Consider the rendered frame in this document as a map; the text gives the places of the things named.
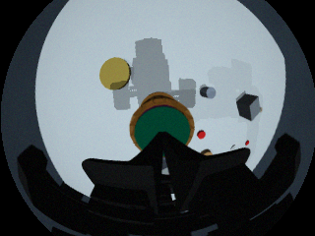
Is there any brown round disc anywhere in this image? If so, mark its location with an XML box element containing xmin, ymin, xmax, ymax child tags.
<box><xmin>201</xmin><ymin>149</ymin><xmax>212</xmax><ymax>155</ymax></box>

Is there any yellow round disc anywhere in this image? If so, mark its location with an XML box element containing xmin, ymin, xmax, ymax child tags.
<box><xmin>99</xmin><ymin>57</ymin><xmax>131</xmax><ymax>90</ymax></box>

